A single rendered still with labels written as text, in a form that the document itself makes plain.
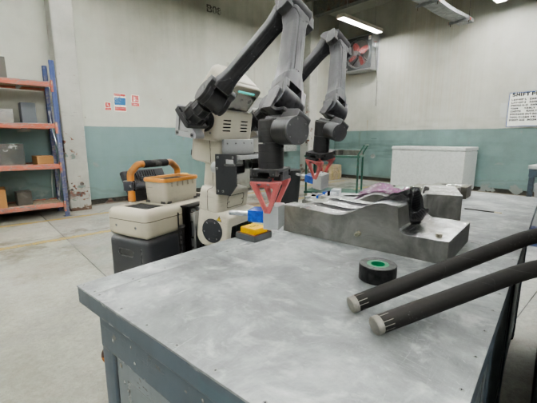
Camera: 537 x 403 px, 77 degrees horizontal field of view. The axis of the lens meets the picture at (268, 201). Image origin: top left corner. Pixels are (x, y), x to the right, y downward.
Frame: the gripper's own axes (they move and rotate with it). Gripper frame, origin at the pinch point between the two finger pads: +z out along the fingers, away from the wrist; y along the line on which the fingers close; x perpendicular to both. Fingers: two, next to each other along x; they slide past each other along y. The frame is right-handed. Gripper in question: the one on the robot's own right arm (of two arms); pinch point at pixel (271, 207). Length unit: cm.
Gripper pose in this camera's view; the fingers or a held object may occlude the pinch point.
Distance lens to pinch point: 78.0
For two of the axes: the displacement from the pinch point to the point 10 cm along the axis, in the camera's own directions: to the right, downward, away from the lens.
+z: 0.0, 9.8, 1.8
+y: 3.3, -1.7, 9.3
